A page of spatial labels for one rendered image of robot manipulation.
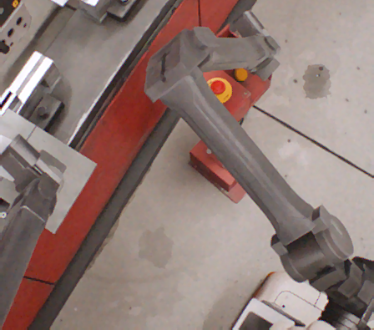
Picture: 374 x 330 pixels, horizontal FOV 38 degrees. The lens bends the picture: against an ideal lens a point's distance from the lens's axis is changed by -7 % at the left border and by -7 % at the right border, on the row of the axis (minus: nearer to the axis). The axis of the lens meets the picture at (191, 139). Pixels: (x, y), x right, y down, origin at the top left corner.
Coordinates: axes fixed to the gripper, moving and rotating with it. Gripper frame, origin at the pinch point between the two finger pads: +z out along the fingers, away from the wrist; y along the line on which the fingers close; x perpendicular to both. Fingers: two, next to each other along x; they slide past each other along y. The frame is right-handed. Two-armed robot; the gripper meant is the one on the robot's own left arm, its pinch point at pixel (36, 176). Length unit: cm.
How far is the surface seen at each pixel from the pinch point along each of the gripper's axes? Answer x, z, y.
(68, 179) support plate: 6.0, -1.1, -3.6
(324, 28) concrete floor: 75, 76, -123
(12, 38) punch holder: -21.2, -9.0, -19.8
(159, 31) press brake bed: 8, 22, -52
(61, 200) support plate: 7.2, -1.8, 1.2
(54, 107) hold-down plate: -3.8, 15.6, -17.3
